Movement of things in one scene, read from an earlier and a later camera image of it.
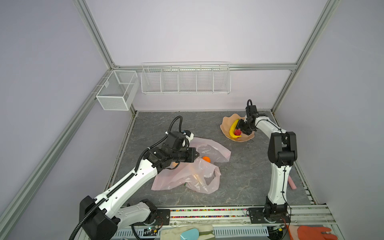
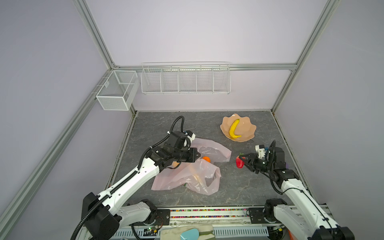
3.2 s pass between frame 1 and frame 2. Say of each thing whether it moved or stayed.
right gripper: moved
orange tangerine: stayed
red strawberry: moved
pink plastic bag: stayed
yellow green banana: stayed
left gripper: stayed
